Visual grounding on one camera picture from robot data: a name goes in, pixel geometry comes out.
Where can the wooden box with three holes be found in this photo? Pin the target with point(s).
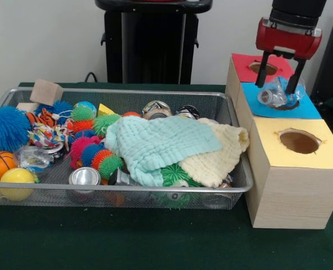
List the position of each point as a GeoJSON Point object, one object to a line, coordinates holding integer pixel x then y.
{"type": "Point", "coordinates": [296, 197]}

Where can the green spiky ball with eyes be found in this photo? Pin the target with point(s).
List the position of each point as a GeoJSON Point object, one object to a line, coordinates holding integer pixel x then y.
{"type": "Point", "coordinates": [172, 174]}

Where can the dark green tablecloth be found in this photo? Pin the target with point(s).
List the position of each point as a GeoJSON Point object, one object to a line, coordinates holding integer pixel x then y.
{"type": "Point", "coordinates": [155, 239]}

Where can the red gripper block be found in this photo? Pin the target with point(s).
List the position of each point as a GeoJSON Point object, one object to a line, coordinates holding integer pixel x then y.
{"type": "Point", "coordinates": [287, 42]}

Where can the blue fuzzy monster toy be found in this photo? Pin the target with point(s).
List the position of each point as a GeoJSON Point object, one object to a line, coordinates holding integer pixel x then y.
{"type": "Point", "coordinates": [7, 128]}

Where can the multicolour spiky caterpillar toy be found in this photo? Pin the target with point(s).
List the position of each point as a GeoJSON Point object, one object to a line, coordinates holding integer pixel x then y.
{"type": "Point", "coordinates": [90, 152]}

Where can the mint green waffle cloth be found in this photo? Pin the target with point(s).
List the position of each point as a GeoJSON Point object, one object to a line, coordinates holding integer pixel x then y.
{"type": "Point", "coordinates": [161, 140]}

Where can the plain wooden cube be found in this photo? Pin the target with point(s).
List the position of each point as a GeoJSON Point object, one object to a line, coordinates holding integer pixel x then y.
{"type": "Point", "coordinates": [47, 91]}

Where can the crushed red drink can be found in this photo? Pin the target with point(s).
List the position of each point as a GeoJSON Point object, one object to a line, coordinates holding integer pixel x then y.
{"type": "Point", "coordinates": [85, 177]}

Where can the blue and clear plastic packet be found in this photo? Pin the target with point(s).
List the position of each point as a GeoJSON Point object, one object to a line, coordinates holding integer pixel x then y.
{"type": "Point", "coordinates": [276, 95]}

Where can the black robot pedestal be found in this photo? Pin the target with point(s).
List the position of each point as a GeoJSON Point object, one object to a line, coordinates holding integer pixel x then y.
{"type": "Point", "coordinates": [149, 50]}

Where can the cream yellow waffle cloth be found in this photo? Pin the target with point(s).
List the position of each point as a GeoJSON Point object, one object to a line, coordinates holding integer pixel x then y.
{"type": "Point", "coordinates": [211, 166]}

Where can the yellow smooth ball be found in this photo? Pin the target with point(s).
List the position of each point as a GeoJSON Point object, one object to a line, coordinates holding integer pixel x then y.
{"type": "Point", "coordinates": [16, 180]}

